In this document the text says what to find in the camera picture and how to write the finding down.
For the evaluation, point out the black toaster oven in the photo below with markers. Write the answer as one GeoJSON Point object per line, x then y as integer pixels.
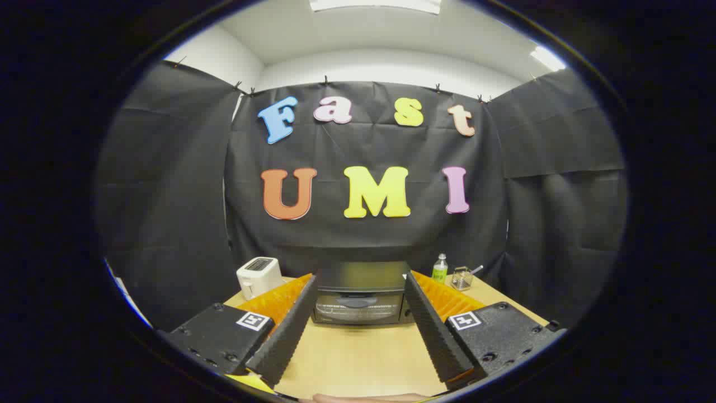
{"type": "Point", "coordinates": [361, 280]}

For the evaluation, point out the white pop-up toaster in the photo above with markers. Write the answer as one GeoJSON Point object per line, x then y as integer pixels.
{"type": "Point", "coordinates": [258, 275]}

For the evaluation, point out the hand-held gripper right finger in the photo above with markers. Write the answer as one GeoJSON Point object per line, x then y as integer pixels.
{"type": "Point", "coordinates": [433, 330]}

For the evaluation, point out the ceiling light panel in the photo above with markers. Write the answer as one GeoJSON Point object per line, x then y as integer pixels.
{"type": "Point", "coordinates": [375, 4]}
{"type": "Point", "coordinates": [547, 57]}

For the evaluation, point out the green label plastic bottle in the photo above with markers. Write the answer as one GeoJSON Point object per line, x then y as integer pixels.
{"type": "Point", "coordinates": [439, 271]}

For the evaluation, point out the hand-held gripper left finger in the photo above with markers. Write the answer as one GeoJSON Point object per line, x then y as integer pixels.
{"type": "Point", "coordinates": [291, 330]}

